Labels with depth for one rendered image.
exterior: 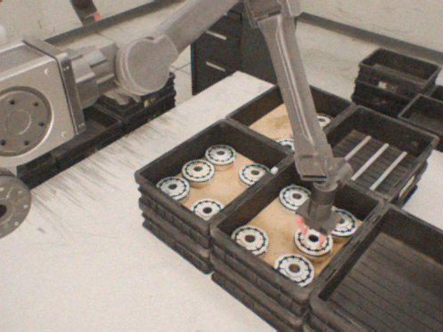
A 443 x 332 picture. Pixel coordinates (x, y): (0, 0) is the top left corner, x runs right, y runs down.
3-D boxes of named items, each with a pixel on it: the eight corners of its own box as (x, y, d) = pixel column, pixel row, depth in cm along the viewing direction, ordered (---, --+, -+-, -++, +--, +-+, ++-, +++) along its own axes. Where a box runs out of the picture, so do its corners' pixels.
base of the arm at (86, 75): (43, 114, 64) (19, 37, 56) (87, 94, 69) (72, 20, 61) (77, 138, 60) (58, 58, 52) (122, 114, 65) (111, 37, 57)
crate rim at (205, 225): (207, 233, 110) (207, 226, 109) (131, 179, 125) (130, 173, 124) (294, 160, 133) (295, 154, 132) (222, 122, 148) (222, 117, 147)
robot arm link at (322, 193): (309, 180, 101) (330, 191, 98) (323, 166, 105) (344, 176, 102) (304, 201, 105) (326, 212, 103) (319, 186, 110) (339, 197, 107)
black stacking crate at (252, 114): (290, 182, 140) (295, 155, 132) (222, 145, 155) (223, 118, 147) (350, 130, 163) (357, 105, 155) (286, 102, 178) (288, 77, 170)
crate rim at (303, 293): (305, 303, 95) (307, 296, 94) (207, 233, 110) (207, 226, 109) (384, 207, 119) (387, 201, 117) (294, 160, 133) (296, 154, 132)
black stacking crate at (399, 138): (375, 230, 125) (386, 201, 118) (291, 183, 140) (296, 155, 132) (428, 165, 148) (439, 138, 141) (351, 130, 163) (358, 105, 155)
